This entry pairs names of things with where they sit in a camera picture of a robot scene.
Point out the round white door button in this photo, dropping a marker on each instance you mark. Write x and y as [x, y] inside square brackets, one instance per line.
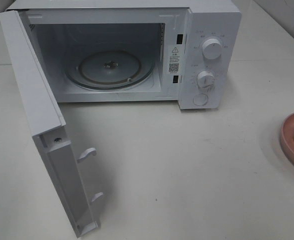
[200, 99]

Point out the white microwave knob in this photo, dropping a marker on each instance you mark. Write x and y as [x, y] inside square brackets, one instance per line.
[205, 79]
[212, 48]

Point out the white warning label sticker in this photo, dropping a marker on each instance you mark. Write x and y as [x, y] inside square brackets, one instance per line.
[173, 59]

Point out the glass microwave turntable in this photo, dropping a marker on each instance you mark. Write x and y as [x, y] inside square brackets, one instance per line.
[110, 66]

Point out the white microwave oven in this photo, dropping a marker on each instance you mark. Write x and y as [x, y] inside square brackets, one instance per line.
[63, 24]

